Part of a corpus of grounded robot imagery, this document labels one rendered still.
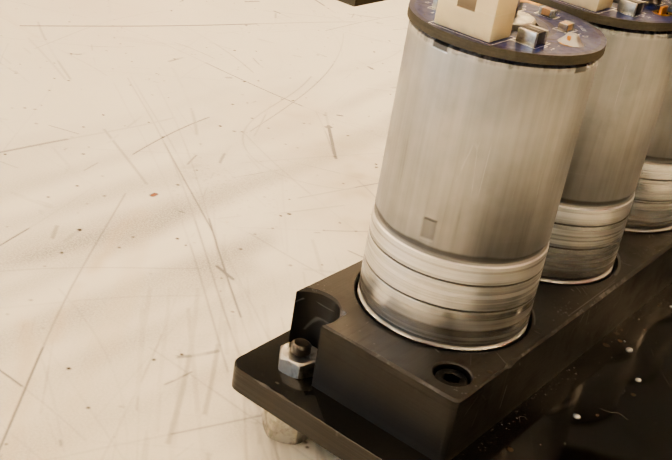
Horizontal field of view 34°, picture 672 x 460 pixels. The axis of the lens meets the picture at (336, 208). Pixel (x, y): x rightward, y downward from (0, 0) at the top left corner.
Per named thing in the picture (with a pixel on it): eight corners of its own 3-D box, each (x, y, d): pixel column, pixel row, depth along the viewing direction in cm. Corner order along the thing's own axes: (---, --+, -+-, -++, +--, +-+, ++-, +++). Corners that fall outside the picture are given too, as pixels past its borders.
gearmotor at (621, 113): (624, 298, 18) (718, 2, 16) (555, 351, 16) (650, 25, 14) (500, 239, 19) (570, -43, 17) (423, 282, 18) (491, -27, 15)
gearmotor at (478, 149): (544, 359, 16) (639, 28, 14) (455, 427, 14) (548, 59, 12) (411, 289, 17) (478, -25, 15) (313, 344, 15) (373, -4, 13)
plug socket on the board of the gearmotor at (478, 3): (521, 35, 13) (534, -19, 13) (484, 45, 12) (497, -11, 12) (466, 15, 13) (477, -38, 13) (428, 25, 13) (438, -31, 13)
